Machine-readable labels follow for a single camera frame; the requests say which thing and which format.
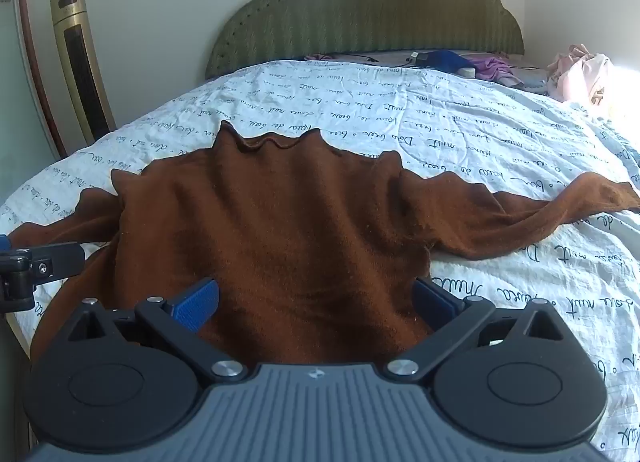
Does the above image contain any purple cloth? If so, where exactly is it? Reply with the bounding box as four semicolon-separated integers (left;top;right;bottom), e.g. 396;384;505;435
472;56;527;89

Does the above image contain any black cable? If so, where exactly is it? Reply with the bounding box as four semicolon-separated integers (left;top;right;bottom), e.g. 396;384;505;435
345;53;417;69

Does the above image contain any olive green striped pillow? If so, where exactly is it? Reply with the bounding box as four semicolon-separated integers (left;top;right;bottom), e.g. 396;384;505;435
205;0;526;81

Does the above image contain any gold tower air conditioner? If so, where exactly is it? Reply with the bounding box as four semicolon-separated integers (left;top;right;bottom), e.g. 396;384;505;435
50;0;118;146

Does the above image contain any white printed bed sheet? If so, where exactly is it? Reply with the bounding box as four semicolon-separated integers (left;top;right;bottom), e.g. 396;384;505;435
0;59;640;462

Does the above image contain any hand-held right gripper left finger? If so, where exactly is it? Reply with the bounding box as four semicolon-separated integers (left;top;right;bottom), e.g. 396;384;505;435
65;277;247;386

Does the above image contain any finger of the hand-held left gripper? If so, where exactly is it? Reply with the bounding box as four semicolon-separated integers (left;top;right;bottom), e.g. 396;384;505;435
0;235;87;314

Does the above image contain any pink clothes pile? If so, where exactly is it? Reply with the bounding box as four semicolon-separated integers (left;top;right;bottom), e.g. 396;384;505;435
547;43;614;106

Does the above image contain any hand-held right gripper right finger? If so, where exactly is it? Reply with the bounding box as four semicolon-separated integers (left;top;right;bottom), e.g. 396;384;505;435
386;276;573;386

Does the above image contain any brown knit sweater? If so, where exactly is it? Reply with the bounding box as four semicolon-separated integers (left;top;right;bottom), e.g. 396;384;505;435
10;121;640;368

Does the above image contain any blue cloth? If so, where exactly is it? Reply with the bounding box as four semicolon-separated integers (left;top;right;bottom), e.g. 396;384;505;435
425;49;477;75

